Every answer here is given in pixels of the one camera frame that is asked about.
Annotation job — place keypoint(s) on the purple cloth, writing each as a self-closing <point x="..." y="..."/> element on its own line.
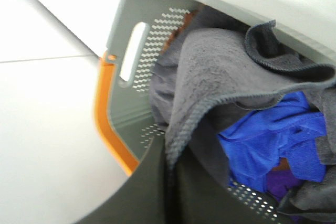
<point x="279" y="182"/>

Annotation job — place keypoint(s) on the dark grey towel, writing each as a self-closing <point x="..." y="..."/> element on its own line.
<point x="213" y="72"/>

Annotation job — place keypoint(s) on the blue cloth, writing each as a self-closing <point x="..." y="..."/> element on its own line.
<point x="256" y="143"/>

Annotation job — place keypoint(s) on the grey perforated plastic basket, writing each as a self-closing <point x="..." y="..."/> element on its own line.
<point x="141" y="30"/>

